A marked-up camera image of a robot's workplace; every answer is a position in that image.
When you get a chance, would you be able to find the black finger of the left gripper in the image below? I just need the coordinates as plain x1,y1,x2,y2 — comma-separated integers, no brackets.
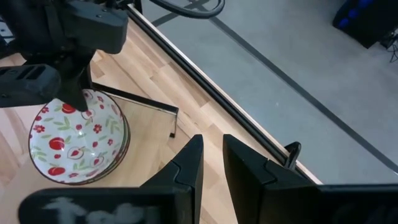
0,63,62,108
57,58,93,112

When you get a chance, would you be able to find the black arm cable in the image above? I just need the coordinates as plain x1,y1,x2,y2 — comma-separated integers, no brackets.
149,0,226,19

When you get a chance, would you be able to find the black clamp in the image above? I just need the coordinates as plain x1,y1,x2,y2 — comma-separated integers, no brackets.
284,141,302,170

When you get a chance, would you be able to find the white floral mini bowl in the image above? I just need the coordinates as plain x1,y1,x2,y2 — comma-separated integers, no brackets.
28,88,127,184

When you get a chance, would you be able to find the black aluminium table frame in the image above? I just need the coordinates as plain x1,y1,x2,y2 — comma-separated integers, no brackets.
126,2,324,186

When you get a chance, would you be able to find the black and blue equipment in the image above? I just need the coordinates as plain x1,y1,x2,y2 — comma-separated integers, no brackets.
331,0,398,49

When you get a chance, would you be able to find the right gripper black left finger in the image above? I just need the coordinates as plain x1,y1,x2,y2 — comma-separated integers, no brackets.
139,134,205,224

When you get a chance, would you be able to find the wooden tray board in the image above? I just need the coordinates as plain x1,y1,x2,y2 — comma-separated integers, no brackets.
0,82,180,190

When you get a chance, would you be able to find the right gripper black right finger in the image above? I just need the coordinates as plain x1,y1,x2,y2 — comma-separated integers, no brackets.
223,134,321,224

